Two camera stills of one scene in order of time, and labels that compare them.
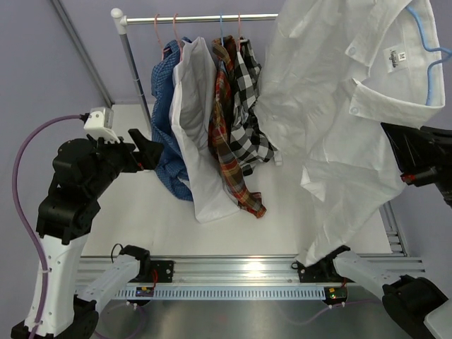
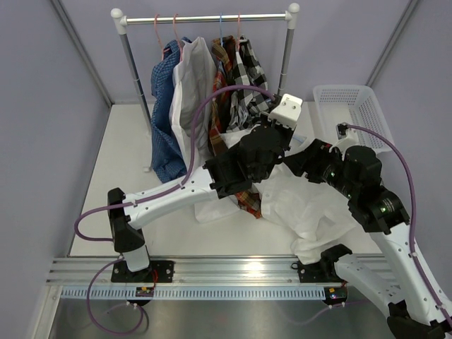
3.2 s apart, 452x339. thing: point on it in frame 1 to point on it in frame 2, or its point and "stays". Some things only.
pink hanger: [178, 37] stays
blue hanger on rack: [221, 29] stays
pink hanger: [163, 51] stays
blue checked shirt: [173, 178] stays
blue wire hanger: [433, 63] to [298, 140]
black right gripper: [412, 148] to [311, 159]
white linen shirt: [332, 73] to [309, 210]
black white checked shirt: [249, 145] stays
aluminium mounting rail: [235, 272] stays
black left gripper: [148, 154] to [287, 132]
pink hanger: [239, 32] stays
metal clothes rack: [121, 20] stays
